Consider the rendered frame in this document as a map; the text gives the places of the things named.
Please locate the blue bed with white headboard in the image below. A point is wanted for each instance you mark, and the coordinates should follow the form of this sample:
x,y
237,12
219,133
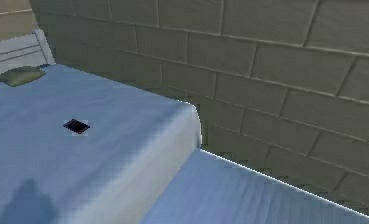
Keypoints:
x,y
102,160

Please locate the small black flat object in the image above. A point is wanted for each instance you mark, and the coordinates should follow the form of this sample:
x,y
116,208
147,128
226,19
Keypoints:
x,y
76,126

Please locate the green pillow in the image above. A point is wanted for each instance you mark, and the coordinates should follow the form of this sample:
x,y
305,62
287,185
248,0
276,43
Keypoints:
x,y
20,75

